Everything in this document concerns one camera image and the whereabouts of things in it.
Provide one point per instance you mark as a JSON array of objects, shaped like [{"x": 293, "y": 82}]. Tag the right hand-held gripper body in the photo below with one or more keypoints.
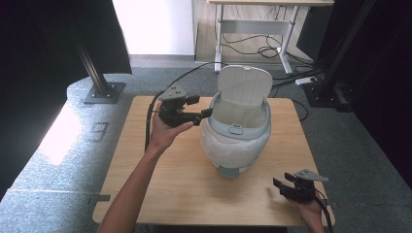
[{"x": 302, "y": 191}]

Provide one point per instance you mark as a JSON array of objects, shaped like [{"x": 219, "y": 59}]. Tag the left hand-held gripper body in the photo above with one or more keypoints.
[{"x": 173, "y": 111}]

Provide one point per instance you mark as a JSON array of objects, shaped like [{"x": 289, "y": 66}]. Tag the white plastic bin liner bag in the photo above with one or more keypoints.
[{"x": 226, "y": 152}]

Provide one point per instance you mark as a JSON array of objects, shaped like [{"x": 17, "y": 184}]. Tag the white rice cooker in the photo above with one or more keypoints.
[{"x": 244, "y": 84}]

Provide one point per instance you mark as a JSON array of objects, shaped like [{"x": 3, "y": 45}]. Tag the person's right hand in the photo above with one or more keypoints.
[{"x": 311, "y": 212}]

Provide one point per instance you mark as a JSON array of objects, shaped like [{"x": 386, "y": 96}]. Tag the person's left hand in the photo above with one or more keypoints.
[{"x": 163, "y": 136}]

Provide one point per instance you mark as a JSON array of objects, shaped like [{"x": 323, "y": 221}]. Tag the black metal stand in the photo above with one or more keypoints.
[
  {"x": 333, "y": 71},
  {"x": 100, "y": 84}
]

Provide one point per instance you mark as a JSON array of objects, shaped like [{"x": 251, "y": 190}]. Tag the white metal-legged desk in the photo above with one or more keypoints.
[{"x": 256, "y": 26}]

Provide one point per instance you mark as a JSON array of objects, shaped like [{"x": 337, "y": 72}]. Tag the white power strip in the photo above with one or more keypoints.
[{"x": 306, "y": 80}]

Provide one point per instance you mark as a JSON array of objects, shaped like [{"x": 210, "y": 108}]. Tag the black curtain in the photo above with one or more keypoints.
[
  {"x": 388, "y": 81},
  {"x": 39, "y": 48}
]

